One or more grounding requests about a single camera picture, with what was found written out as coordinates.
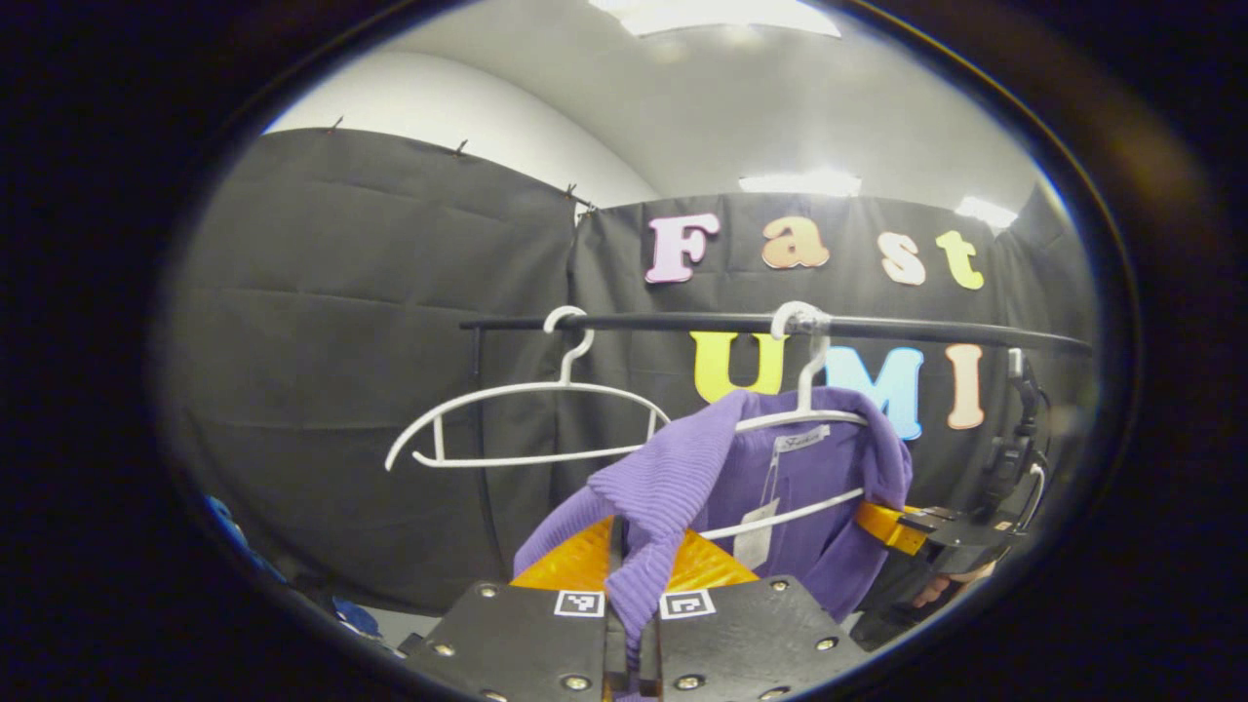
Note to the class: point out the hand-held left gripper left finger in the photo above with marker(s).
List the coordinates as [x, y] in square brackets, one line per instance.
[526, 643]

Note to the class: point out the white garment tag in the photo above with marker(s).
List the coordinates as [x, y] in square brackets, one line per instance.
[756, 536]

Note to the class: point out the ceiling light panel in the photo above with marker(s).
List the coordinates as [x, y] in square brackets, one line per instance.
[721, 15]
[985, 212]
[799, 183]

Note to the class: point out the blue cloth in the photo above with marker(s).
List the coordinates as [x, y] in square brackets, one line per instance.
[356, 616]

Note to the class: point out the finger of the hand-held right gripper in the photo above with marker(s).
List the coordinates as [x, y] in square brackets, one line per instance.
[955, 546]

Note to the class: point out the black clothes rack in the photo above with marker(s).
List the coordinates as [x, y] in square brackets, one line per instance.
[926, 330]

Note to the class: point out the purple jacket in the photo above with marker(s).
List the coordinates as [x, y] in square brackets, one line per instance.
[663, 487]

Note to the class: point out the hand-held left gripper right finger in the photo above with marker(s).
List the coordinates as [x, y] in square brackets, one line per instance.
[741, 639]

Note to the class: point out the white clothes hanger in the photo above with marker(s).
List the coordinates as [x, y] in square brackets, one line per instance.
[568, 382]
[805, 385]

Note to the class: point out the black backdrop cloth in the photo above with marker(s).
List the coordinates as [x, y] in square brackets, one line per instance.
[312, 390]

